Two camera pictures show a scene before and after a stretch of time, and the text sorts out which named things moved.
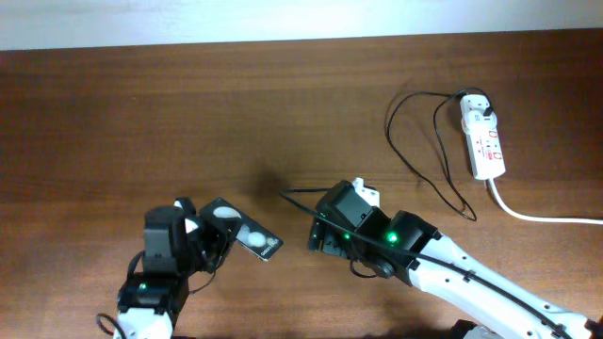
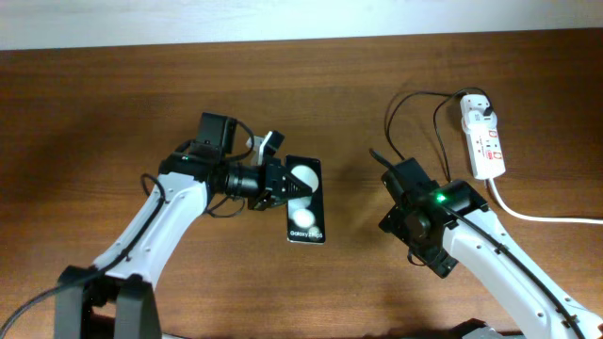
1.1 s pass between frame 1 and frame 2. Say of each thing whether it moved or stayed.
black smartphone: moved
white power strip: stayed
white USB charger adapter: stayed
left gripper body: moved
